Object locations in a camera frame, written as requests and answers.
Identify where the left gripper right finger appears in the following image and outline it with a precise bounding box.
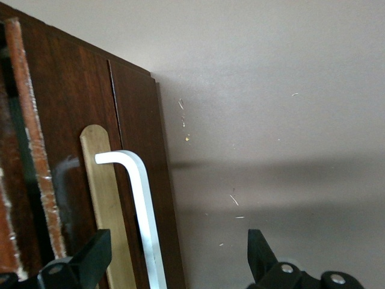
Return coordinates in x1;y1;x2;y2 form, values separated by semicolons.
247;228;363;289

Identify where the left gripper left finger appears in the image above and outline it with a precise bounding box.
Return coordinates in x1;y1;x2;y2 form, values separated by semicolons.
0;228;113;289

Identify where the white metal drawer handle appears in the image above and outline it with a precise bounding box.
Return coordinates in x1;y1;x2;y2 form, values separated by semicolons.
94;150;168;289

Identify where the wooden drawer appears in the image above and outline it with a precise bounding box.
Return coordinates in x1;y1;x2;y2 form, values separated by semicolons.
0;2;186;289

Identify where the dark brown wooden cabinet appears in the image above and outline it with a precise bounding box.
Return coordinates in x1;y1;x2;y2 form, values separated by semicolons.
0;17;66;282

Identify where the brass handle backplate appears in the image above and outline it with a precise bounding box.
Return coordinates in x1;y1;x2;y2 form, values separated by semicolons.
79;124;139;289

